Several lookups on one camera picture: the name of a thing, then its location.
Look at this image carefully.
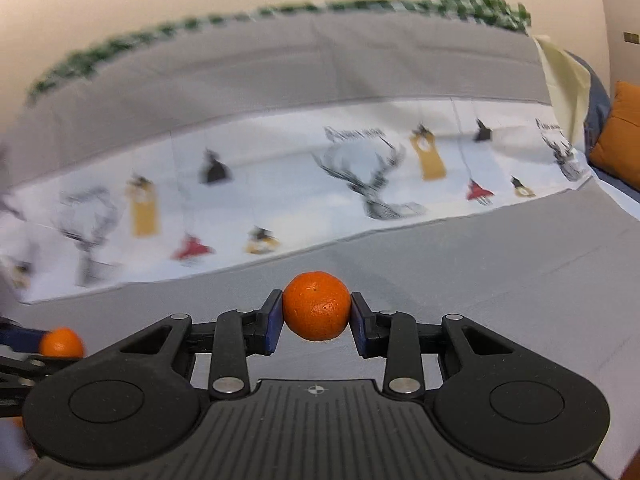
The green checkered cloth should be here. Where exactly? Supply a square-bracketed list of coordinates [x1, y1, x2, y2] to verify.
[27, 0, 533, 104]

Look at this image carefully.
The orange mandarin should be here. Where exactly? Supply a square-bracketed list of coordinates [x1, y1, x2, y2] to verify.
[282, 271, 352, 341]
[38, 327, 85, 359]

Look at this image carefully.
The orange cushion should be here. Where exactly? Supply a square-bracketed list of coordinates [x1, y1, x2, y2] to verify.
[589, 80, 640, 191]

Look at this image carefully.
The cream yellow cloth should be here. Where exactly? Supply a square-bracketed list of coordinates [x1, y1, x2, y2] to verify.
[533, 36, 591, 153]

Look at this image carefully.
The grey deer print sofa cover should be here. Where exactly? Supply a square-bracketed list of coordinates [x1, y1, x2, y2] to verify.
[1, 12, 639, 474]

